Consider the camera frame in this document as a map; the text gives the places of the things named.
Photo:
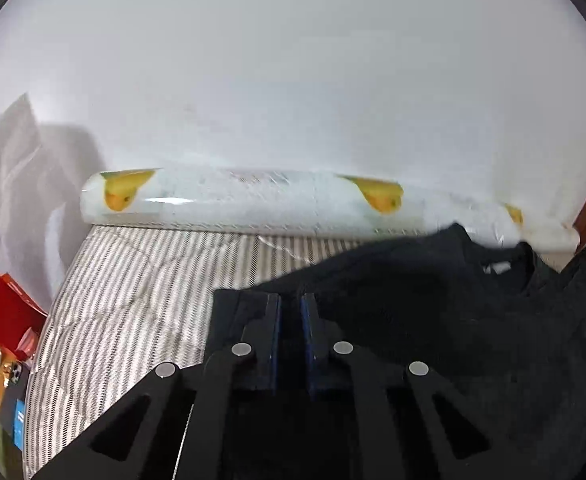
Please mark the black box blue label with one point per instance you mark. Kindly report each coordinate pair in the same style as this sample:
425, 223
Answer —
17, 407

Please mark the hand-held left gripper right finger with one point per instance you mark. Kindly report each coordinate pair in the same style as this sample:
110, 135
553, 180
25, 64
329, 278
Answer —
308, 345

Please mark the pink plastic container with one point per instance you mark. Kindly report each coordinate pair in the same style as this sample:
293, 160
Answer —
29, 342

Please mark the white shopping bag red logo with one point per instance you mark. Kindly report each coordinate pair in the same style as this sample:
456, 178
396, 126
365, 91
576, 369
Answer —
18, 195

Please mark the black t-shirt with white print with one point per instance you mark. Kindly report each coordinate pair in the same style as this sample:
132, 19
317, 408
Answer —
448, 310

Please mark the striped grey white mattress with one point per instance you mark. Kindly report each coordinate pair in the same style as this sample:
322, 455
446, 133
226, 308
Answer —
138, 285

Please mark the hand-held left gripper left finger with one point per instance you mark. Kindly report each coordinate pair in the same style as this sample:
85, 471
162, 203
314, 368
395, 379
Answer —
274, 345

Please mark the red paper bag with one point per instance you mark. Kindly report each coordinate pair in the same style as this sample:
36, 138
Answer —
3, 310

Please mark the rolled plastic sheet yellow print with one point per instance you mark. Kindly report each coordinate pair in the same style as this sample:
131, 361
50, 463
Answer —
273, 200

